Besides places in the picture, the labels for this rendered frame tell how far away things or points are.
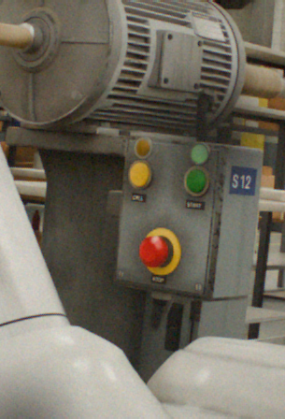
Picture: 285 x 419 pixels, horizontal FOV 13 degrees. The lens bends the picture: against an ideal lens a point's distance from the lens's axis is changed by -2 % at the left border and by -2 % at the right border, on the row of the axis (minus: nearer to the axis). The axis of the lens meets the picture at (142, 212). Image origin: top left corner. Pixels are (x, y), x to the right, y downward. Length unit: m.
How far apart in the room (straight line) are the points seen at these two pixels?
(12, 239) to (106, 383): 0.11
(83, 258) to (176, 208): 0.35
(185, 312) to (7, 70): 0.45
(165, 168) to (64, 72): 0.24
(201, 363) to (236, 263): 0.76
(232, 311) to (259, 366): 1.05
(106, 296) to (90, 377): 1.17
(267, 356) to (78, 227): 1.08
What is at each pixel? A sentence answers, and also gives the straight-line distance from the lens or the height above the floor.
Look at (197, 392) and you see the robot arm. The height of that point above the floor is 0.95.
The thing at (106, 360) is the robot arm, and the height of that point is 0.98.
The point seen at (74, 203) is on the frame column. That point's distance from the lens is 1.90.
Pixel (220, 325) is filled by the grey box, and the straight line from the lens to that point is 1.85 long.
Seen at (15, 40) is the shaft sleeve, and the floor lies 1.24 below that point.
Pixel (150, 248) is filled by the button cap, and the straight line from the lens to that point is 1.56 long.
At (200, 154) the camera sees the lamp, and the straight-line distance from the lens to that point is 1.54.
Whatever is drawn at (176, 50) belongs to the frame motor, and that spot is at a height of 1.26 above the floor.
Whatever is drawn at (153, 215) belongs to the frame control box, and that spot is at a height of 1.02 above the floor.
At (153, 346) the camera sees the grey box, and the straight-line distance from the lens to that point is 1.85.
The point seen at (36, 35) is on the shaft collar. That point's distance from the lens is 1.73.
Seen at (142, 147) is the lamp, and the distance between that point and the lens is 1.60.
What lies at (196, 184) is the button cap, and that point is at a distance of 1.55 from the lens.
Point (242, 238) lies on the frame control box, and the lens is 1.59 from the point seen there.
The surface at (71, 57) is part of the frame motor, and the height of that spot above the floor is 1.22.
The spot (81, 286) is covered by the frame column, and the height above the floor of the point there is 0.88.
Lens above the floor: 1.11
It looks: 3 degrees down
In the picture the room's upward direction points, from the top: 6 degrees clockwise
